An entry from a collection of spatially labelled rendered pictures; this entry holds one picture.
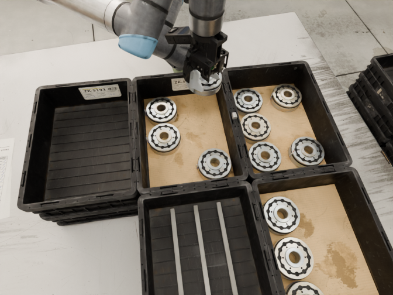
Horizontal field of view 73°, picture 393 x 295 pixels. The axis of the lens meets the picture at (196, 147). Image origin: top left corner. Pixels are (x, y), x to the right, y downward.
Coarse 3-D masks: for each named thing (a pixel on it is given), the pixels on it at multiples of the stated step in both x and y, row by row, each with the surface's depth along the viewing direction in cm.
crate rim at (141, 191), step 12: (180, 72) 87; (132, 84) 84; (228, 96) 83; (228, 108) 81; (240, 144) 75; (240, 156) 75; (204, 180) 70; (216, 180) 71; (228, 180) 70; (240, 180) 70; (144, 192) 68; (156, 192) 68
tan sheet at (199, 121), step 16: (176, 96) 95; (192, 96) 95; (208, 96) 95; (192, 112) 92; (208, 112) 92; (192, 128) 89; (208, 128) 89; (192, 144) 86; (208, 144) 86; (224, 144) 87; (160, 160) 83; (176, 160) 84; (192, 160) 84; (160, 176) 81; (176, 176) 81; (192, 176) 81
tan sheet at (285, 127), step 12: (264, 96) 96; (264, 108) 93; (300, 108) 94; (240, 120) 91; (276, 120) 91; (288, 120) 91; (300, 120) 91; (276, 132) 89; (288, 132) 89; (300, 132) 89; (312, 132) 89; (252, 144) 87; (276, 144) 87; (288, 144) 87; (288, 156) 85; (288, 168) 83
